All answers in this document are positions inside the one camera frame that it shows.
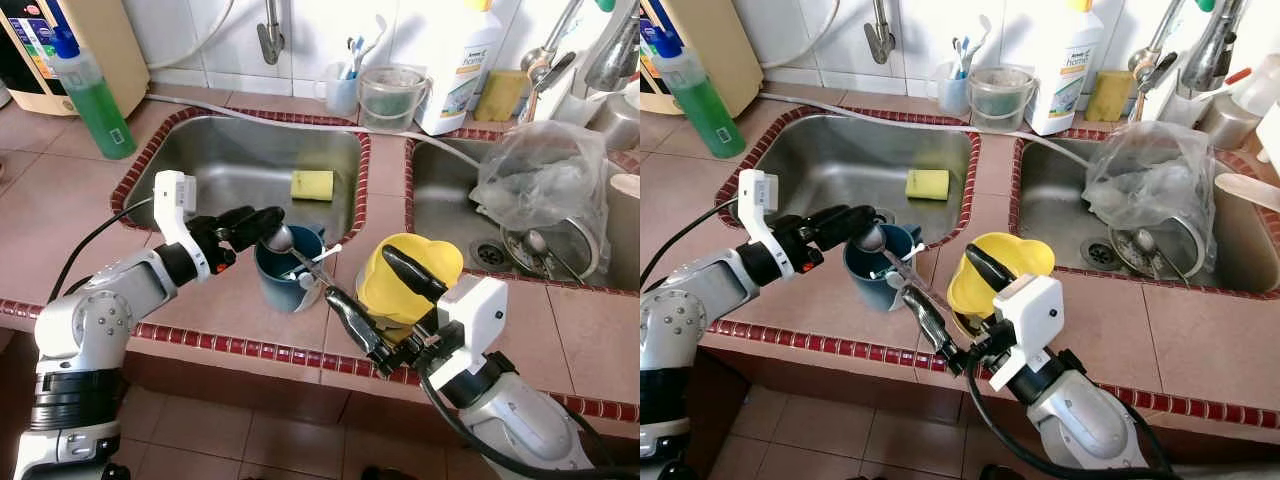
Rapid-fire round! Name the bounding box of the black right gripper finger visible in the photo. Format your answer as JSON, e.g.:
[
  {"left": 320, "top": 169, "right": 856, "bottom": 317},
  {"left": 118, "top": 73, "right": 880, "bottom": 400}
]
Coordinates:
[
  {"left": 905, "top": 285, "right": 966, "bottom": 373},
  {"left": 325, "top": 288, "right": 386, "bottom": 359},
  {"left": 382, "top": 245, "right": 449, "bottom": 301},
  {"left": 965, "top": 243, "right": 1016, "bottom": 293}
]

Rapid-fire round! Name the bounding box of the metal spoon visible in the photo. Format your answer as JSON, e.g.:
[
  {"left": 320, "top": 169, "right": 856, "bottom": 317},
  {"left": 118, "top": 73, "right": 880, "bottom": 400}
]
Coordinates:
[
  {"left": 265, "top": 224, "right": 341, "bottom": 296},
  {"left": 858, "top": 224, "right": 926, "bottom": 291},
  {"left": 1135, "top": 228, "right": 1191, "bottom": 283},
  {"left": 527, "top": 228, "right": 586, "bottom": 283}
]

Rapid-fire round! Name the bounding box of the yellow plastic bowl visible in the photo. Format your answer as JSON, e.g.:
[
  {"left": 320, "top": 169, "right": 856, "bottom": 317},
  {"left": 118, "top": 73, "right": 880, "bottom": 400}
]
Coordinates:
[
  {"left": 945, "top": 232, "right": 1056, "bottom": 321},
  {"left": 355, "top": 233, "right": 466, "bottom": 331}
]

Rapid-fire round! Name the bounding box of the blue mug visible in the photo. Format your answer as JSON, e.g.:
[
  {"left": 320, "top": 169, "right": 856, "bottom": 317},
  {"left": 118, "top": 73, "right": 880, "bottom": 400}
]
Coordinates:
[
  {"left": 253, "top": 225, "right": 326, "bottom": 313},
  {"left": 843, "top": 225, "right": 926, "bottom": 311}
]

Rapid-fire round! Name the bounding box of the white utensil green tip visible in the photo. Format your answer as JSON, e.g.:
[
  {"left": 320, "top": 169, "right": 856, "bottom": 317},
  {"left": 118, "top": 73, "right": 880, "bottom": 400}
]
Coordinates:
[
  {"left": 870, "top": 243, "right": 929, "bottom": 279},
  {"left": 283, "top": 243, "right": 343, "bottom": 281}
]

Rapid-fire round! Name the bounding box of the steel sink basin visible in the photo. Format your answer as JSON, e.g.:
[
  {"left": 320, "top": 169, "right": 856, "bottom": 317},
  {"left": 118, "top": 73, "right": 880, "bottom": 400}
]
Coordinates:
[
  {"left": 1015, "top": 135, "right": 1280, "bottom": 296},
  {"left": 148, "top": 112, "right": 366, "bottom": 251},
  {"left": 408, "top": 135, "right": 640, "bottom": 293},
  {"left": 752, "top": 112, "right": 976, "bottom": 251}
]

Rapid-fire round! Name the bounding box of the bright yellow sponge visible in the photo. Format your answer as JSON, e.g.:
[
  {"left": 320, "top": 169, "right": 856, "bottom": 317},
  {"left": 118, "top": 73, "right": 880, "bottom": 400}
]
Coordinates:
[
  {"left": 291, "top": 170, "right": 336, "bottom": 203},
  {"left": 905, "top": 168, "right": 951, "bottom": 201}
]

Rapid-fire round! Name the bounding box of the translucent toothbrush cup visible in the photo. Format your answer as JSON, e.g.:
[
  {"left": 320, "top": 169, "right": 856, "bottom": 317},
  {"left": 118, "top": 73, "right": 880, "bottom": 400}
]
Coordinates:
[
  {"left": 935, "top": 62, "right": 971, "bottom": 116},
  {"left": 322, "top": 62, "right": 361, "bottom": 118}
]

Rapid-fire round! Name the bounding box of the green dish soap bottle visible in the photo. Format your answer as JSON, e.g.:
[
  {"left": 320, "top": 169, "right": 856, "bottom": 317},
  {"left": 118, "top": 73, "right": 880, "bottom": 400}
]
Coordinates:
[
  {"left": 650, "top": 28, "right": 748, "bottom": 159},
  {"left": 50, "top": 28, "right": 138, "bottom": 161}
]

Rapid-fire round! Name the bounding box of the steel pot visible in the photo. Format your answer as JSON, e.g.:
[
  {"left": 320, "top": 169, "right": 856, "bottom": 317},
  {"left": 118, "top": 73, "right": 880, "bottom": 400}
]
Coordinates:
[
  {"left": 1108, "top": 215, "right": 1209, "bottom": 281},
  {"left": 497, "top": 215, "right": 601, "bottom": 283}
]

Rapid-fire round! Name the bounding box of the clear plastic bag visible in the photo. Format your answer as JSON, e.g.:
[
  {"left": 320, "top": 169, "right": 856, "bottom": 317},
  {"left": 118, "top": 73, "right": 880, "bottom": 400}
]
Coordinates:
[
  {"left": 470, "top": 120, "right": 613, "bottom": 246},
  {"left": 1083, "top": 120, "right": 1219, "bottom": 251}
]

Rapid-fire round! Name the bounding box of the clear plastic pail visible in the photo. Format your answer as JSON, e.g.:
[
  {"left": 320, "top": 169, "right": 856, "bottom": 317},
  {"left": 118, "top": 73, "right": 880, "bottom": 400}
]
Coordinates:
[
  {"left": 357, "top": 65, "right": 431, "bottom": 133},
  {"left": 965, "top": 65, "right": 1038, "bottom": 133}
]

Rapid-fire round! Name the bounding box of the mustard yellow sponge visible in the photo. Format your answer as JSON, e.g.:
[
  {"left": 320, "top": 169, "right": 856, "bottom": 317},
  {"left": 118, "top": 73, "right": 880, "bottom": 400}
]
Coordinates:
[
  {"left": 1085, "top": 70, "right": 1136, "bottom": 123},
  {"left": 473, "top": 70, "right": 529, "bottom": 123}
]

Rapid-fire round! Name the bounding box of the white detergent bottle yellow cap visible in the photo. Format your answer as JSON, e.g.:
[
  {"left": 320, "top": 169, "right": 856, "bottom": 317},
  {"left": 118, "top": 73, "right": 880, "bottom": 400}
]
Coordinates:
[
  {"left": 415, "top": 0, "right": 506, "bottom": 136},
  {"left": 1025, "top": 0, "right": 1106, "bottom": 136}
]

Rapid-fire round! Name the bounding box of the beige water filter appliance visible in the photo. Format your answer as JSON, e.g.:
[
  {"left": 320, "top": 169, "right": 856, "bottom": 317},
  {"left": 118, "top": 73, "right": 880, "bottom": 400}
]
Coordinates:
[
  {"left": 640, "top": 0, "right": 764, "bottom": 116},
  {"left": 0, "top": 0, "right": 151, "bottom": 116}
]

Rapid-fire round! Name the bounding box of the white utensil holder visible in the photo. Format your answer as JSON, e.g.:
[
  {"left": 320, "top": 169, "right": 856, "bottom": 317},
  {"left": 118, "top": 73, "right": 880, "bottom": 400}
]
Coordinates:
[
  {"left": 530, "top": 85, "right": 599, "bottom": 128},
  {"left": 1140, "top": 85, "right": 1201, "bottom": 126}
]

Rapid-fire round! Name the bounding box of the steel cup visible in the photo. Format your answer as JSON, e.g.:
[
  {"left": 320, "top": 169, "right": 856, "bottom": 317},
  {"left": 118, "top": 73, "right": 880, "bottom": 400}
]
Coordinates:
[
  {"left": 588, "top": 95, "right": 640, "bottom": 151},
  {"left": 1195, "top": 95, "right": 1261, "bottom": 151}
]

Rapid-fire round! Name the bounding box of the chrome gooseneck faucet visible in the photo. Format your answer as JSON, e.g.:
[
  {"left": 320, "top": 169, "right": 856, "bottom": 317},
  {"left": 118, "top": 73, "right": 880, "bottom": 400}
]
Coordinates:
[
  {"left": 520, "top": 0, "right": 640, "bottom": 126},
  {"left": 1128, "top": 0, "right": 1251, "bottom": 121}
]

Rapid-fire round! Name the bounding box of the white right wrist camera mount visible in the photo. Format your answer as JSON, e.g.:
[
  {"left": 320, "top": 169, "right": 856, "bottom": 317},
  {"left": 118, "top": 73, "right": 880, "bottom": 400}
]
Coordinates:
[
  {"left": 437, "top": 275, "right": 508, "bottom": 386},
  {"left": 990, "top": 275, "right": 1064, "bottom": 391}
]

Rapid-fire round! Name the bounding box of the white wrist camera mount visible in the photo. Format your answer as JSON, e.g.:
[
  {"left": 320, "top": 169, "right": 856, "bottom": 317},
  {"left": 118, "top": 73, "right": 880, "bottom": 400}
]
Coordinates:
[
  {"left": 990, "top": 275, "right": 1064, "bottom": 391},
  {"left": 153, "top": 170, "right": 213, "bottom": 281},
  {"left": 740, "top": 170, "right": 801, "bottom": 279},
  {"left": 437, "top": 275, "right": 508, "bottom": 386}
]

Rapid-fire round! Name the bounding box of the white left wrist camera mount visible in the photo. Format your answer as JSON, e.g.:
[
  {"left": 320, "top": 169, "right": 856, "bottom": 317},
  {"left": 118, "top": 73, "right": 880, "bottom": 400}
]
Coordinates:
[
  {"left": 740, "top": 170, "right": 801, "bottom": 279},
  {"left": 153, "top": 170, "right": 213, "bottom": 281}
]

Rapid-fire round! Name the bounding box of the grey counter hose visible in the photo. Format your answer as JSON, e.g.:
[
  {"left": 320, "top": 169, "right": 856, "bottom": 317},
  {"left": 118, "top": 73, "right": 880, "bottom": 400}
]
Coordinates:
[
  {"left": 148, "top": 93, "right": 481, "bottom": 171},
  {"left": 760, "top": 93, "right": 1091, "bottom": 171}
]

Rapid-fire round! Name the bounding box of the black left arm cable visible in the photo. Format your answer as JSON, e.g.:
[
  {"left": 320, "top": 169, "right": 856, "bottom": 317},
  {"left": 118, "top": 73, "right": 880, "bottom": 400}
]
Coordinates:
[
  {"left": 47, "top": 197, "right": 158, "bottom": 301},
  {"left": 640, "top": 197, "right": 746, "bottom": 291}
]

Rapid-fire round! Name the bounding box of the metal wall tap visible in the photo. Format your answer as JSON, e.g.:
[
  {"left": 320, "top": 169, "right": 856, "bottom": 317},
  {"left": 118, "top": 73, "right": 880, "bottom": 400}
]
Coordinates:
[
  {"left": 865, "top": 0, "right": 896, "bottom": 66},
  {"left": 257, "top": 0, "right": 286, "bottom": 66}
]

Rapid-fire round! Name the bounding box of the white wall hose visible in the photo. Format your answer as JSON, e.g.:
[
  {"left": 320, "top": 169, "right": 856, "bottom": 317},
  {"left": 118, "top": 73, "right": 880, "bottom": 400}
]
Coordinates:
[
  {"left": 760, "top": 0, "right": 846, "bottom": 71},
  {"left": 145, "top": 0, "right": 236, "bottom": 71}
]

